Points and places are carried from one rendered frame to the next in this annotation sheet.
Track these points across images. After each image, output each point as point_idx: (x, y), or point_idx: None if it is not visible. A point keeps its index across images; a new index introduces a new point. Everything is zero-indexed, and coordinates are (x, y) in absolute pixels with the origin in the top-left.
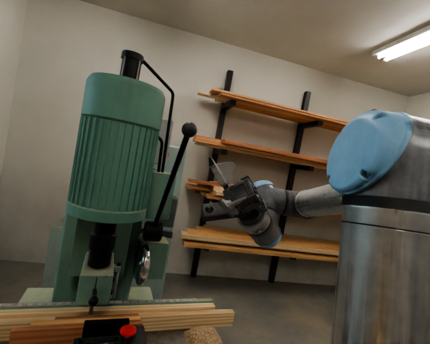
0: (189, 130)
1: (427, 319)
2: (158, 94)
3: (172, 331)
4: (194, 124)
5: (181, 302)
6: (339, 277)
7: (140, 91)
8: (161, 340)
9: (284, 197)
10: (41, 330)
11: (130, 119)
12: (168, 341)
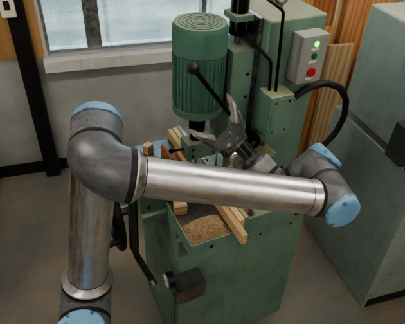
0: (187, 69)
1: (69, 195)
2: (189, 36)
3: (215, 209)
4: (192, 65)
5: None
6: None
7: (177, 34)
8: (203, 205)
9: (310, 175)
10: (165, 151)
11: (175, 53)
12: (204, 208)
